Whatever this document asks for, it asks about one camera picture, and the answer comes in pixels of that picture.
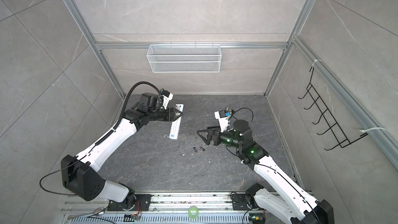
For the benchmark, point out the green round sticker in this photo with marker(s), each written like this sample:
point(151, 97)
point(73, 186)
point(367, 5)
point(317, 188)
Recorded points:
point(193, 212)

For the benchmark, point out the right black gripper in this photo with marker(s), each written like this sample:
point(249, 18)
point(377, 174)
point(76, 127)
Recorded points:
point(216, 132)

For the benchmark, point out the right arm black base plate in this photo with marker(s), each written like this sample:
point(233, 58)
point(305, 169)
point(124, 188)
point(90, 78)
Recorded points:
point(239, 202)

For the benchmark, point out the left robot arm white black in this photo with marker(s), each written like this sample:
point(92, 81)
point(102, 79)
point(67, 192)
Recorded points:
point(80, 173)

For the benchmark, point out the white remote control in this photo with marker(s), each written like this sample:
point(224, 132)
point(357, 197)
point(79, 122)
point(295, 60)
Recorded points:
point(175, 127)

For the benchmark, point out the aluminium mounting rail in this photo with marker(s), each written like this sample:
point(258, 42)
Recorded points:
point(220, 201)

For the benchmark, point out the white wire mesh basket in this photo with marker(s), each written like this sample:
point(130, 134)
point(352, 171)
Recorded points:
point(185, 58)

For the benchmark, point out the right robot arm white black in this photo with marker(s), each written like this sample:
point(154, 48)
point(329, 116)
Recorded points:
point(258, 159)

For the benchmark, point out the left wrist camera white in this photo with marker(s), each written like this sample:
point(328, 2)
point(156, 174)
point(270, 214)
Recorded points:
point(166, 97)

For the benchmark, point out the green circuit board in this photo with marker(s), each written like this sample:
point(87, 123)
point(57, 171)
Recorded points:
point(256, 219)

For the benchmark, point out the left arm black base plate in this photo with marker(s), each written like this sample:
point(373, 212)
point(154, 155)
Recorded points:
point(140, 202)

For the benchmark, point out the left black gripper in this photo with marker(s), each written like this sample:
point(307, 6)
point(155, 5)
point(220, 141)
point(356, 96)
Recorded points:
point(170, 114)

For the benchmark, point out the black wire hook rack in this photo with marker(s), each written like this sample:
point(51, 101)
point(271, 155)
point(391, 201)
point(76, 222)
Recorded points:
point(326, 116)

